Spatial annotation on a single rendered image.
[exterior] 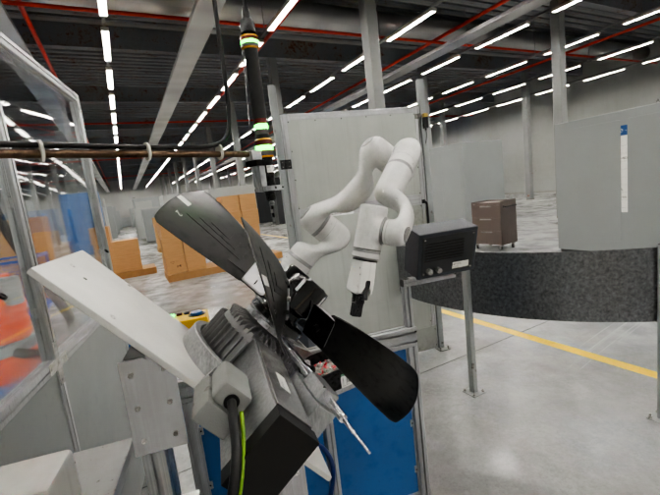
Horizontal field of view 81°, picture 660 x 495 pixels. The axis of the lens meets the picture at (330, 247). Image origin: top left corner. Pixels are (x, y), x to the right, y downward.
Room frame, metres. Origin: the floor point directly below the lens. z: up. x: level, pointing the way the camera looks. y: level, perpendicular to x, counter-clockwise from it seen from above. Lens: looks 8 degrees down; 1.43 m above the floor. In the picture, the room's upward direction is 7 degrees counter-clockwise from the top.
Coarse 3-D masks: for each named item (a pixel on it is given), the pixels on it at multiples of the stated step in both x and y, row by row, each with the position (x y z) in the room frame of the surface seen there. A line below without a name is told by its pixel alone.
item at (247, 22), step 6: (246, 6) 0.98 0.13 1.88; (246, 12) 0.98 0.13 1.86; (246, 18) 0.98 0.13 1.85; (240, 24) 0.98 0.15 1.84; (246, 24) 0.97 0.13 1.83; (252, 24) 0.98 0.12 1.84; (246, 30) 1.01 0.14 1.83; (252, 30) 1.00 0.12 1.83; (270, 162) 0.98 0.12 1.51; (270, 168) 0.98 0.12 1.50; (270, 174) 0.97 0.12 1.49; (270, 180) 0.98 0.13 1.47; (270, 192) 0.98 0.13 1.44; (270, 198) 0.98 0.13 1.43
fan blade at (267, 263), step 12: (252, 228) 0.66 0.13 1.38; (252, 240) 0.61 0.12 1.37; (252, 252) 0.59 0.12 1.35; (264, 252) 0.65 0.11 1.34; (264, 264) 0.62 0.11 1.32; (276, 264) 0.72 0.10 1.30; (276, 276) 0.67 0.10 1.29; (264, 288) 0.56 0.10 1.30; (276, 288) 0.65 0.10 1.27; (276, 300) 0.63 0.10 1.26; (288, 312) 0.76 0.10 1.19; (276, 324) 0.56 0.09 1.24
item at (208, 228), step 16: (192, 192) 0.94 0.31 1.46; (160, 208) 0.82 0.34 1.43; (192, 208) 0.89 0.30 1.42; (208, 208) 0.92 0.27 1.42; (224, 208) 0.97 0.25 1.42; (160, 224) 0.79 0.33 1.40; (176, 224) 0.82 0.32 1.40; (192, 224) 0.85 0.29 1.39; (208, 224) 0.88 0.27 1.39; (224, 224) 0.91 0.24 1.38; (240, 224) 0.96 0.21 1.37; (192, 240) 0.82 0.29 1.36; (208, 240) 0.85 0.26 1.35; (224, 240) 0.88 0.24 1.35; (240, 240) 0.91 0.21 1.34; (208, 256) 0.83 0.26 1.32; (224, 256) 0.85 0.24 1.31; (240, 256) 0.88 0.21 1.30; (240, 272) 0.86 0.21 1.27
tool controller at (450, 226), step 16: (432, 224) 1.53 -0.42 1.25; (448, 224) 1.52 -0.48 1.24; (464, 224) 1.52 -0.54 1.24; (416, 240) 1.44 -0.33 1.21; (432, 240) 1.44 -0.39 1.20; (448, 240) 1.46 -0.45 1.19; (464, 240) 1.49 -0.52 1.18; (416, 256) 1.46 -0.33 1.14; (432, 256) 1.46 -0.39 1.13; (448, 256) 1.48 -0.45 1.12; (464, 256) 1.51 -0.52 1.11; (416, 272) 1.47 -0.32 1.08; (432, 272) 1.45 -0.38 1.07; (448, 272) 1.51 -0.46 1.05
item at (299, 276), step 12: (288, 276) 0.87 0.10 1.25; (300, 276) 0.86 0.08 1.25; (300, 288) 0.85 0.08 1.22; (312, 288) 0.85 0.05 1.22; (252, 300) 0.87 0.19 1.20; (264, 300) 0.89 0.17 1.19; (300, 300) 0.84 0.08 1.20; (312, 300) 0.85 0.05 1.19; (324, 300) 0.89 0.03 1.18; (264, 312) 0.83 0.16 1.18; (300, 312) 0.84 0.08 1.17; (288, 324) 0.83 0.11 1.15; (288, 336) 0.83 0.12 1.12; (300, 336) 0.86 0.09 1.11
